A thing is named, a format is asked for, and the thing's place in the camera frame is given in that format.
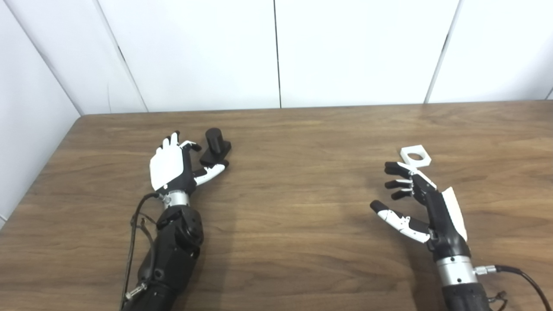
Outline thin wires on left arm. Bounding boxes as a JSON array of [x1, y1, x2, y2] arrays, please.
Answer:
[[132, 214, 158, 277]]

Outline black peg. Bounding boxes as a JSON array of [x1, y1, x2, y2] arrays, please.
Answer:
[[200, 128, 232, 167]]

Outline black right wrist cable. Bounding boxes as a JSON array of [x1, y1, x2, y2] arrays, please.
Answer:
[[474, 264, 553, 311]]

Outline white square piece with hole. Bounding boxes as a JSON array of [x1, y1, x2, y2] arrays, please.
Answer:
[[400, 146, 432, 168]]

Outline white and black right hand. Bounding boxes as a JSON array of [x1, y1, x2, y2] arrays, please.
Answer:
[[370, 161, 471, 262]]

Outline white and black left hand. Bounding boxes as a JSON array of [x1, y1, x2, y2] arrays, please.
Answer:
[[149, 132, 229, 196]]

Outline thin wires on arm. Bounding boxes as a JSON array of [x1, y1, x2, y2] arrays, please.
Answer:
[[132, 214, 158, 277], [486, 292, 508, 311]]

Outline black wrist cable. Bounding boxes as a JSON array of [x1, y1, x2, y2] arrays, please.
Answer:
[[120, 192, 167, 311], [474, 264, 553, 311]]

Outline thin wires on right arm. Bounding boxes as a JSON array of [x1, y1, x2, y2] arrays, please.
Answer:
[[486, 292, 508, 311]]

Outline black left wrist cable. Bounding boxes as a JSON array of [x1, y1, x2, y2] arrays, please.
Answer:
[[120, 192, 167, 311]]

